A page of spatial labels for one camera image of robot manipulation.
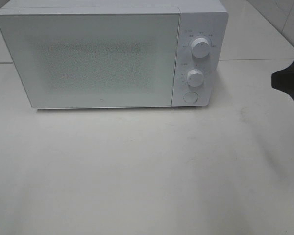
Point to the upper white power knob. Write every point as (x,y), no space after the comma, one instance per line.
(200,47)

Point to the round white door button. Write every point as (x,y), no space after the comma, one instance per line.
(191,97)

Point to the white timer knob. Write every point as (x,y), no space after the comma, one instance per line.
(195,78)

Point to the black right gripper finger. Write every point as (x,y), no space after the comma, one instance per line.
(283,80)

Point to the white microwave oven body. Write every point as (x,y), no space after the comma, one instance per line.
(197,18)

